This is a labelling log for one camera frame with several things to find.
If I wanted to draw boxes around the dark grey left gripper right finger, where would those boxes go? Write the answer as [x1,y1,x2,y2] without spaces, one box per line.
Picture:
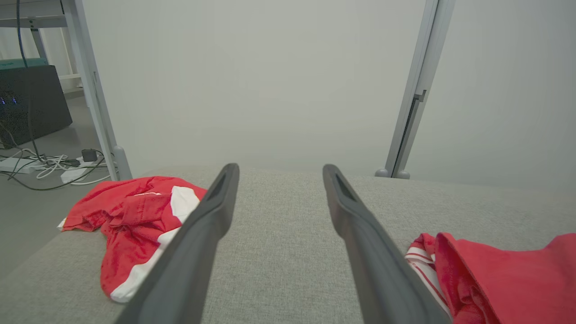
[322,164,450,324]

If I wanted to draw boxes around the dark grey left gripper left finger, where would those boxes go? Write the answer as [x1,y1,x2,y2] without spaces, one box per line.
[115,163,240,324]

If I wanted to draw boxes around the red shorts with white trim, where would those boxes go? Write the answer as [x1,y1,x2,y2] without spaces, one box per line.
[58,176,207,303]

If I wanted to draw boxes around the red jersey with white stripes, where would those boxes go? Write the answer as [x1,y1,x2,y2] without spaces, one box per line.
[404,232,576,324]

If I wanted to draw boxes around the white power strip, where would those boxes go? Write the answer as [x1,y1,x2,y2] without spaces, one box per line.
[61,167,89,184]
[0,157,36,174]

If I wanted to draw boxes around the black computer case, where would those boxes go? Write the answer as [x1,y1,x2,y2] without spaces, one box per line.
[0,65,72,149]

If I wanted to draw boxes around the teal box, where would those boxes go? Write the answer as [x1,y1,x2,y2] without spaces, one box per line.
[0,58,49,71]

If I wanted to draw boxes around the black floor cable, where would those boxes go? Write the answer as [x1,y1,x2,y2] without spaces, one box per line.
[0,151,106,191]

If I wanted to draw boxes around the white cable bundle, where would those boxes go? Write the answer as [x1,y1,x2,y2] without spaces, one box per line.
[27,153,108,185]

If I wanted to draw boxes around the grey partition end post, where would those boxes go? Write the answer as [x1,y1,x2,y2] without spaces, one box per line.
[61,0,133,181]

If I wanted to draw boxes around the grey partition post with feet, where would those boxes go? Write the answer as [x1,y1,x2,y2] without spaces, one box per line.
[375,0,456,180]

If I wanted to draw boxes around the white shelf frame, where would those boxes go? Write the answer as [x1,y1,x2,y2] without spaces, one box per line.
[0,0,84,93]

